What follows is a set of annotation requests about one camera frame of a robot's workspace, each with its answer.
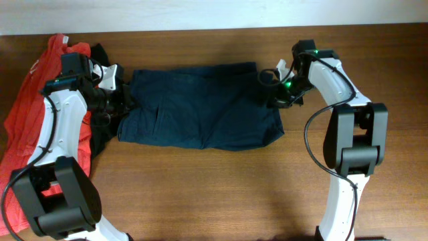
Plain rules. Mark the red mesh t-shirt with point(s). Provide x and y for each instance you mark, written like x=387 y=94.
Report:
x=24 y=121

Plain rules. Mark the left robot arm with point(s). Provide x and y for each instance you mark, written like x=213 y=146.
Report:
x=56 y=196

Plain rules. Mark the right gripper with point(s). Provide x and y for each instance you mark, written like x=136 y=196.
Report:
x=279 y=101

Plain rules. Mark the navy blue shorts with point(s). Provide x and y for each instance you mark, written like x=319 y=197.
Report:
x=210 y=107

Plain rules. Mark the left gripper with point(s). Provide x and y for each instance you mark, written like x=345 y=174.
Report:
x=122 y=106

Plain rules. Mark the black garment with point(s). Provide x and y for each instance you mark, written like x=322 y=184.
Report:
x=101 y=133

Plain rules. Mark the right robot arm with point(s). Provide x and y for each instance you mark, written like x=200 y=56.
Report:
x=355 y=137

